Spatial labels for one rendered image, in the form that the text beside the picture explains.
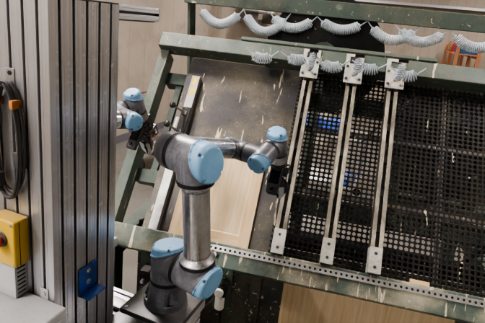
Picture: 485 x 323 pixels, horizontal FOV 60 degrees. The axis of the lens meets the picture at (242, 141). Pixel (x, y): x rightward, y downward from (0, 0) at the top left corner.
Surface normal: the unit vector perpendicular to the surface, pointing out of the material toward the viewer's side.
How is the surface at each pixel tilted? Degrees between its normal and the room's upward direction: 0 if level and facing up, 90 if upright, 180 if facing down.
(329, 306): 90
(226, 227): 53
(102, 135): 90
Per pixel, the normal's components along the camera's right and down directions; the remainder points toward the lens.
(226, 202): -0.11, -0.37
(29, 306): 0.11, -0.96
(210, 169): 0.80, 0.11
